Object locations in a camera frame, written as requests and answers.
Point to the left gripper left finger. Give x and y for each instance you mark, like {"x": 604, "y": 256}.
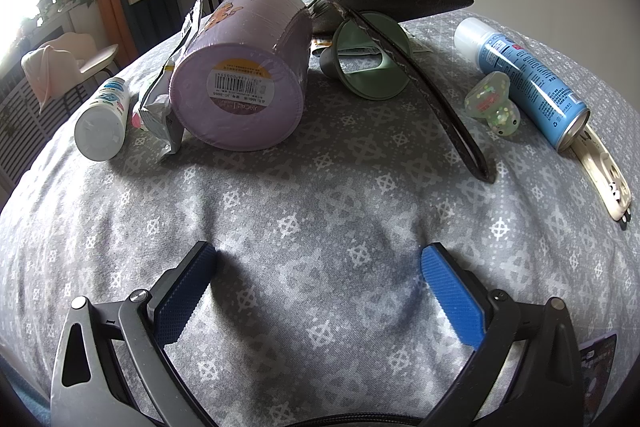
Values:
{"x": 88, "y": 387}

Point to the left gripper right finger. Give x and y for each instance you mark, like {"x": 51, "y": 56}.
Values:
{"x": 546, "y": 388}

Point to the dark printed card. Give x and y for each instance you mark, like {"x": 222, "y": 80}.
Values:
{"x": 596, "y": 360}

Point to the grey patterned bed cover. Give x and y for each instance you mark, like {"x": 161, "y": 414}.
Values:
{"x": 318, "y": 306}

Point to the white small bottle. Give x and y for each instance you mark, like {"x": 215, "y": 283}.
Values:
{"x": 100, "y": 129}

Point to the blue aerosol spray can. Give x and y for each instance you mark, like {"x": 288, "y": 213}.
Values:
{"x": 545, "y": 98}

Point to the silver foil packet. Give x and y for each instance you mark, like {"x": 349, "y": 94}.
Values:
{"x": 153, "y": 112}

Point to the green glitter pacifier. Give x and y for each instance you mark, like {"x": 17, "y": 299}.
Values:
{"x": 489, "y": 101}

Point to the white chair with cloth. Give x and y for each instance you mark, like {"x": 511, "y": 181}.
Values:
{"x": 59, "y": 65}

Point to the purple cylindrical canister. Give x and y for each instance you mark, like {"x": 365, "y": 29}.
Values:
{"x": 241, "y": 84}

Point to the green round hand mirror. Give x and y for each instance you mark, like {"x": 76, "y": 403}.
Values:
{"x": 360, "y": 65}

